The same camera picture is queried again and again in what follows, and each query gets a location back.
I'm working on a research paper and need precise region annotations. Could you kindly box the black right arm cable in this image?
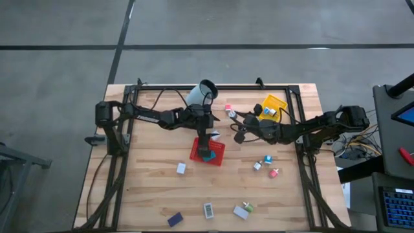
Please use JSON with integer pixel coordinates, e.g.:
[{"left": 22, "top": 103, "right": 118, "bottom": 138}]
[{"left": 229, "top": 108, "right": 292, "bottom": 144}]

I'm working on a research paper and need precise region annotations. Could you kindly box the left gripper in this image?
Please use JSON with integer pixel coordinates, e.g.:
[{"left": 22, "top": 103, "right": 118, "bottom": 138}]
[{"left": 186, "top": 105, "right": 221, "bottom": 150}]

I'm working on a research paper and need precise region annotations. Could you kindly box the red handled tool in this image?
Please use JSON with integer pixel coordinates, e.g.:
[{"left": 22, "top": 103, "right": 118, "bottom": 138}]
[{"left": 398, "top": 147, "right": 414, "bottom": 166}]

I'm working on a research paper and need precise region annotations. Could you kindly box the large display monitor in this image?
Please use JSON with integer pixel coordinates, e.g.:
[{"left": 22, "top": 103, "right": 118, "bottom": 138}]
[{"left": 390, "top": 102, "right": 414, "bottom": 127}]

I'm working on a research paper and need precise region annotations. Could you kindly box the black desk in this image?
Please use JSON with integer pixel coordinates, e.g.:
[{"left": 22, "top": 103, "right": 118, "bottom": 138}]
[{"left": 338, "top": 83, "right": 414, "bottom": 233}]

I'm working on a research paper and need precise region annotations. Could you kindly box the floor cable bundle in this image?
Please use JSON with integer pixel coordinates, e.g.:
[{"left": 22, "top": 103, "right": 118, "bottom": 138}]
[{"left": 332, "top": 109, "right": 384, "bottom": 161}]

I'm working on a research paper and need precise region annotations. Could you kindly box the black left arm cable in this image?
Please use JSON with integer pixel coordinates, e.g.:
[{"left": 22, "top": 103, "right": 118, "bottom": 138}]
[{"left": 150, "top": 87, "right": 190, "bottom": 111}]

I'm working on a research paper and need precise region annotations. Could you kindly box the white box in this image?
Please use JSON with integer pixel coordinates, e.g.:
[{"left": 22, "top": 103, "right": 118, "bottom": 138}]
[{"left": 232, "top": 205, "right": 250, "bottom": 221}]

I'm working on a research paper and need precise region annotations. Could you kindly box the white digital thermometer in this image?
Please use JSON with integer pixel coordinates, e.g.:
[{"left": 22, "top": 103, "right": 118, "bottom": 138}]
[{"left": 203, "top": 202, "right": 215, "bottom": 220}]

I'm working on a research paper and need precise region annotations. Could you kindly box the grey metal stand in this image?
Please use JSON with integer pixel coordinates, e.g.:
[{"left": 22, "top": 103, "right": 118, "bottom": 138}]
[{"left": 0, "top": 142, "right": 52, "bottom": 233}]

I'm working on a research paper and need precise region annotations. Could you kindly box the dark blue flat box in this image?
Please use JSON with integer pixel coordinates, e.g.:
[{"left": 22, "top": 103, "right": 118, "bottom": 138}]
[{"left": 167, "top": 212, "right": 184, "bottom": 228}]

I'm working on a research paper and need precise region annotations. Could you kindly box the black aluminium table frame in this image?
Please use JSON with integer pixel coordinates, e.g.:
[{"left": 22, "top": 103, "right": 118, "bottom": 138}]
[{"left": 72, "top": 77, "right": 352, "bottom": 233}]

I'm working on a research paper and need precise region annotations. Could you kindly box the red plastic basket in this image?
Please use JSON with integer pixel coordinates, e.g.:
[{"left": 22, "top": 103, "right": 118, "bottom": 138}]
[{"left": 189, "top": 137, "right": 226, "bottom": 167}]

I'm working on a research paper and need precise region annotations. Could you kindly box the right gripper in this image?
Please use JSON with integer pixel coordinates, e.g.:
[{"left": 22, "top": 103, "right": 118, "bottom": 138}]
[{"left": 233, "top": 103, "right": 282, "bottom": 145}]

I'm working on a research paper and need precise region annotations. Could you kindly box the black monitor pole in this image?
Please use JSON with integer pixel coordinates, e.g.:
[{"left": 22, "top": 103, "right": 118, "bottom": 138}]
[{"left": 387, "top": 72, "right": 414, "bottom": 99}]

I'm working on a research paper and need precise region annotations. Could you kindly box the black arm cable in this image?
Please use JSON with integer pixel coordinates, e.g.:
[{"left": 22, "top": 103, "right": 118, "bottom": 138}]
[
  {"left": 150, "top": 87, "right": 190, "bottom": 111},
  {"left": 229, "top": 108, "right": 292, "bottom": 144}
]

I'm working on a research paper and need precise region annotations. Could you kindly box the black keyboard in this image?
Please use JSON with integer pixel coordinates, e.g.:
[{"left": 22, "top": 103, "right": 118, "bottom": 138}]
[{"left": 378, "top": 186, "right": 414, "bottom": 230}]

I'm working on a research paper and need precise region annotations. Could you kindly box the yellow plastic basket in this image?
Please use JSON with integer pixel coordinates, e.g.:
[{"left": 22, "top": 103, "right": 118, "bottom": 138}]
[{"left": 258, "top": 93, "right": 289, "bottom": 123}]

